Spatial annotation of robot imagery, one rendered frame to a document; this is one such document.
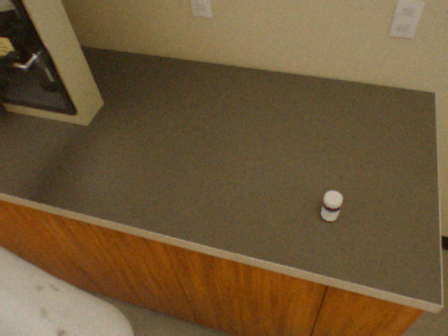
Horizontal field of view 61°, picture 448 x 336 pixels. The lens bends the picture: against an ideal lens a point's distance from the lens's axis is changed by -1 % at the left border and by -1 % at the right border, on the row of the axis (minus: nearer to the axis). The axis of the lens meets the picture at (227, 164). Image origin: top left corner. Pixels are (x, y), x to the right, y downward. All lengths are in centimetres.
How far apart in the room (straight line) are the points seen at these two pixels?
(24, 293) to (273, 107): 95
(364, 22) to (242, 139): 50
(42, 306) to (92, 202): 65
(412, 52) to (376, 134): 29
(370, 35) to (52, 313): 113
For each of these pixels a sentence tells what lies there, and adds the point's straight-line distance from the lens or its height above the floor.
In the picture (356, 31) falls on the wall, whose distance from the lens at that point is 130.
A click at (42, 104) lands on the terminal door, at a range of 133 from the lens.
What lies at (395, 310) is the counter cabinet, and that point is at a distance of 110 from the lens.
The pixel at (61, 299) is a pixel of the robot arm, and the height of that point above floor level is 137.
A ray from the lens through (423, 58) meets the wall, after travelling 135.
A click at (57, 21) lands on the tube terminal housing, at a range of 117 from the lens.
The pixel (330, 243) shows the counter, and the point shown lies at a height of 94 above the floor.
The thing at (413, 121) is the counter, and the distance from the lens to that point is 127.
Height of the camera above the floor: 178
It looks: 50 degrees down
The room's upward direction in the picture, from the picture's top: 7 degrees counter-clockwise
